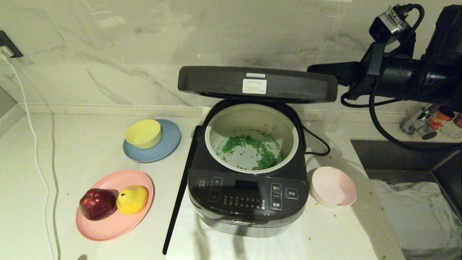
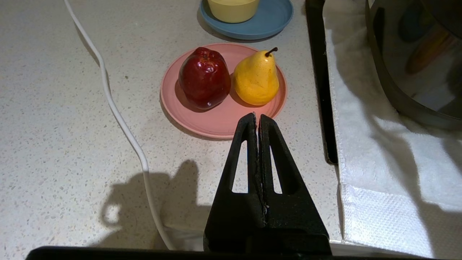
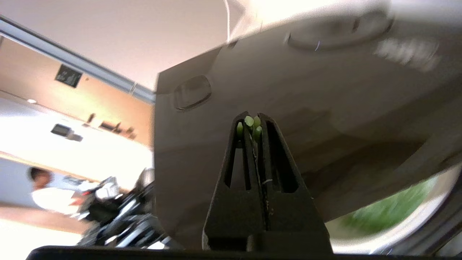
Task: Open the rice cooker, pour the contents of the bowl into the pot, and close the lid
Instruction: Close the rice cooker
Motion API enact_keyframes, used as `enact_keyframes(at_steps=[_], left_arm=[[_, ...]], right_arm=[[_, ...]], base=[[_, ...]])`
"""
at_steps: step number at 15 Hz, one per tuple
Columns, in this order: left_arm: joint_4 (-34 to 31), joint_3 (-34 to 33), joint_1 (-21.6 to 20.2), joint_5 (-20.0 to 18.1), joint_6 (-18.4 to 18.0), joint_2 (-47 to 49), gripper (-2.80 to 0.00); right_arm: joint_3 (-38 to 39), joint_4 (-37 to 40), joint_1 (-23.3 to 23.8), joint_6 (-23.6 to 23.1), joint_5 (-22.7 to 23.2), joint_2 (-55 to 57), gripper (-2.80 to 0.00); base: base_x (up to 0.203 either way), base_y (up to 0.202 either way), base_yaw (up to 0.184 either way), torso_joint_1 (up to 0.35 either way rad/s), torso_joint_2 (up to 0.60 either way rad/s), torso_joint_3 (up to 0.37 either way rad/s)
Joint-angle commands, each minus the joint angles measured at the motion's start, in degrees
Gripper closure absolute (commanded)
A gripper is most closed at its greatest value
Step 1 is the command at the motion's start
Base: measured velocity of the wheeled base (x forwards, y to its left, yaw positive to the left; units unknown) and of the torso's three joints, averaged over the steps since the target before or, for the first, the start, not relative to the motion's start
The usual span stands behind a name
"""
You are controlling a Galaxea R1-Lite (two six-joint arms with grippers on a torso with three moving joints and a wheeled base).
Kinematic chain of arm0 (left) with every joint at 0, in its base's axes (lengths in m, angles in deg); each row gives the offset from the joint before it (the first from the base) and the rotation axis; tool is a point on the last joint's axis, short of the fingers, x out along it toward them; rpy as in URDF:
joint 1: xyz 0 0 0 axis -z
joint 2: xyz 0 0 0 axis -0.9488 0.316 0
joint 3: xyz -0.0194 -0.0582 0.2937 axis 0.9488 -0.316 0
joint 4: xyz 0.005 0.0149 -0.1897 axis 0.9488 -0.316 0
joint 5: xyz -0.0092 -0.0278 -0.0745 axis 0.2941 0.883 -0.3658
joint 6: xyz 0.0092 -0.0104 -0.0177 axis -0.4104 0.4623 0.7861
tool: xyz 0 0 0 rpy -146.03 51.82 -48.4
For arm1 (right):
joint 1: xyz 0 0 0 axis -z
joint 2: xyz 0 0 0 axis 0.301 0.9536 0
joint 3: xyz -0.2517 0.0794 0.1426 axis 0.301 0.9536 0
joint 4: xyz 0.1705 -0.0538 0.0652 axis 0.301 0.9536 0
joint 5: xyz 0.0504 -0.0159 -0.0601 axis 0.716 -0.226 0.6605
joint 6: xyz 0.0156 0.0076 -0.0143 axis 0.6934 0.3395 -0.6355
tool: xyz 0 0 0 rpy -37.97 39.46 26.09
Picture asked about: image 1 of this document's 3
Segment black rice cooker lid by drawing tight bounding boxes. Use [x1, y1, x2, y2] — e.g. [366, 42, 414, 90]
[178, 66, 339, 104]

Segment white power cable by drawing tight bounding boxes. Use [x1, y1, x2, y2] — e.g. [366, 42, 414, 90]
[0, 49, 60, 260]

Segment chrome faucet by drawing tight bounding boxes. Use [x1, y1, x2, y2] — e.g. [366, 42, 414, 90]
[399, 104, 439, 140]

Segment black wall socket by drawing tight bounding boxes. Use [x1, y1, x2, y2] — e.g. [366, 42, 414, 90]
[0, 31, 23, 59]

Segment white cloth in sink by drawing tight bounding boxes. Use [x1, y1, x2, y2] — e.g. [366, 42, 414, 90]
[370, 181, 462, 255]

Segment blue plate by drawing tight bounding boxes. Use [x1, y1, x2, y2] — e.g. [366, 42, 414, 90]
[122, 119, 182, 164]

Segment yellow bowl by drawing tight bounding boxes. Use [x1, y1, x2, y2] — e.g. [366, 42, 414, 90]
[125, 120, 162, 150]

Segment black tray edge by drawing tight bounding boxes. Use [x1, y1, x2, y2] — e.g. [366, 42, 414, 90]
[162, 125, 201, 255]

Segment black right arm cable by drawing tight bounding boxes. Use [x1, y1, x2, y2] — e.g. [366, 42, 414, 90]
[340, 4, 462, 154]

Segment stainless steel sink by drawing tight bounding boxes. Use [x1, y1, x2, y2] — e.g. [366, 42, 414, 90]
[349, 139, 462, 260]

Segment red apple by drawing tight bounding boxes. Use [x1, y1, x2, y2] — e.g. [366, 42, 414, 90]
[79, 188, 118, 221]

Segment yellow pear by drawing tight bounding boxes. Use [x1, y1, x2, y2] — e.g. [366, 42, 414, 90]
[115, 185, 149, 216]

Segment black rice cooker body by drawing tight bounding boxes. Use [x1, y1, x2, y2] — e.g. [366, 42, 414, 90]
[187, 99, 310, 238]

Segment red white label bottle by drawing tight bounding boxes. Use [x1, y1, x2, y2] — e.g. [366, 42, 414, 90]
[430, 108, 456, 130]

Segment green chopped vegetables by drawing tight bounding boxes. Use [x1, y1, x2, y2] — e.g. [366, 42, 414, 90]
[216, 129, 284, 171]

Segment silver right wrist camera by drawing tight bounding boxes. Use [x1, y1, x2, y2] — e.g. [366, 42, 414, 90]
[369, 5, 409, 44]

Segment pink plate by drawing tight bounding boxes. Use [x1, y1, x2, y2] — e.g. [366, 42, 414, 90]
[75, 169, 155, 242]

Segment black power cable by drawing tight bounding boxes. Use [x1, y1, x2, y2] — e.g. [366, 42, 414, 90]
[302, 125, 331, 156]

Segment white inner pot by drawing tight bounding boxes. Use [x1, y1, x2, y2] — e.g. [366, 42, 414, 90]
[205, 104, 300, 175]

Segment pale pink bowl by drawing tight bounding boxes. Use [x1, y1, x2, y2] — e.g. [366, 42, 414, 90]
[310, 166, 358, 208]

